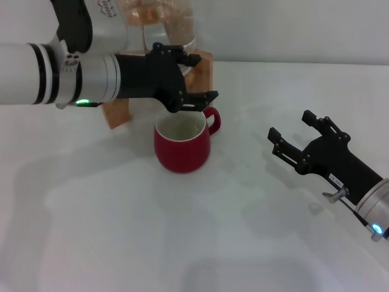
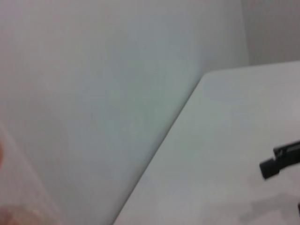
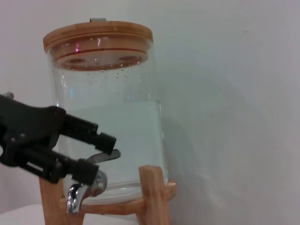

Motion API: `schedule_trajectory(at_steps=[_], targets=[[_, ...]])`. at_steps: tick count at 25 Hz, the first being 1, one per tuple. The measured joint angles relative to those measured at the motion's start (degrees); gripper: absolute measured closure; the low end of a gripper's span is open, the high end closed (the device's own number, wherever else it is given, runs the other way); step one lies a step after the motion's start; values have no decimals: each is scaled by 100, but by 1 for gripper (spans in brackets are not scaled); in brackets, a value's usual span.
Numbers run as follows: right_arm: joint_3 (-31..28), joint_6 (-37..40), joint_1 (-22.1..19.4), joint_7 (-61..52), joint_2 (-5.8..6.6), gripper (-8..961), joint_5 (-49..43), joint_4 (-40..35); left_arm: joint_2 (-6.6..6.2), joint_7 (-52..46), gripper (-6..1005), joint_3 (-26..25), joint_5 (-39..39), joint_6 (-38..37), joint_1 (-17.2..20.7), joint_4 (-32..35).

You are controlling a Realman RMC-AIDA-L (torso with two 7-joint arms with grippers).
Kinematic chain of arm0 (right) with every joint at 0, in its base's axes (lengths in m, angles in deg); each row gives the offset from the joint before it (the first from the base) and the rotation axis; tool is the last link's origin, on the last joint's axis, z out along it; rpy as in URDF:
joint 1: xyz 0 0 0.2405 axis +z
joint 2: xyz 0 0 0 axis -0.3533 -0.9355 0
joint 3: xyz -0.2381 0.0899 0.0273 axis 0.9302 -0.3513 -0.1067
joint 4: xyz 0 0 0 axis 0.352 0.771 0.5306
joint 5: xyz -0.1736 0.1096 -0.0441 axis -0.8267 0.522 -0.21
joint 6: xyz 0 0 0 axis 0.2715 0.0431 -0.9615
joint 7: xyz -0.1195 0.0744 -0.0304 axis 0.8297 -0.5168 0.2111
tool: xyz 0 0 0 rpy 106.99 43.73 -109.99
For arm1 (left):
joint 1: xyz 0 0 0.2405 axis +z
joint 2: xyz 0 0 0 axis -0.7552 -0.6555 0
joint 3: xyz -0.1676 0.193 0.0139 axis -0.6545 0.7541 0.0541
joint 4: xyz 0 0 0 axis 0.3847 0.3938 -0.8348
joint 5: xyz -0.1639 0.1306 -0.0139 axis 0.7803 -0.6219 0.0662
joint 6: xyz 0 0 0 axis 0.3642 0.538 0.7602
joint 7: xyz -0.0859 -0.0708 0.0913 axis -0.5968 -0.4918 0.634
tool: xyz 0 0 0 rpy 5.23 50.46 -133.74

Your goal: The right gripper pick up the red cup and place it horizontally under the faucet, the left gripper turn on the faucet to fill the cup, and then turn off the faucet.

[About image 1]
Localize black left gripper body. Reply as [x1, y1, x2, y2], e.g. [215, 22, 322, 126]
[114, 53, 187, 113]

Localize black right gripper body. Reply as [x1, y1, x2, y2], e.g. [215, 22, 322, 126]
[302, 136, 384, 205]

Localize red ceramic cup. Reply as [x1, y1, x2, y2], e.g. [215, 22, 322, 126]
[153, 106, 222, 174]

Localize wooden dispenser stand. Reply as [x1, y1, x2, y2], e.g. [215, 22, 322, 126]
[102, 50, 215, 129]

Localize glass water dispenser jar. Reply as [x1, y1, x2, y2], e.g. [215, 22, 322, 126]
[123, 0, 197, 77]

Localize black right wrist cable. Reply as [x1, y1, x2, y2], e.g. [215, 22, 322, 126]
[322, 187, 384, 243]

